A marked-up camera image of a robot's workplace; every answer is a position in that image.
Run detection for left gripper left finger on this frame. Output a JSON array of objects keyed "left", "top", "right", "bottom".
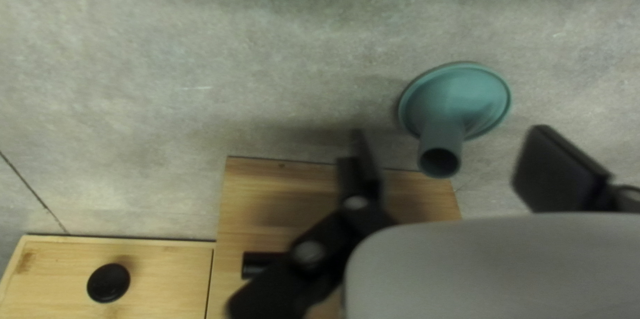
[{"left": 226, "top": 129, "right": 396, "bottom": 319}]

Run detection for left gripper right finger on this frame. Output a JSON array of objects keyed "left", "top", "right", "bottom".
[{"left": 511, "top": 125, "right": 640, "bottom": 213}]

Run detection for wooden chest of drawers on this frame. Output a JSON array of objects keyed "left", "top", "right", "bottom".
[{"left": 0, "top": 156, "right": 462, "bottom": 319}]

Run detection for teal toy funnel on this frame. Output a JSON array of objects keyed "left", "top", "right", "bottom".
[{"left": 398, "top": 61, "right": 512, "bottom": 179}]

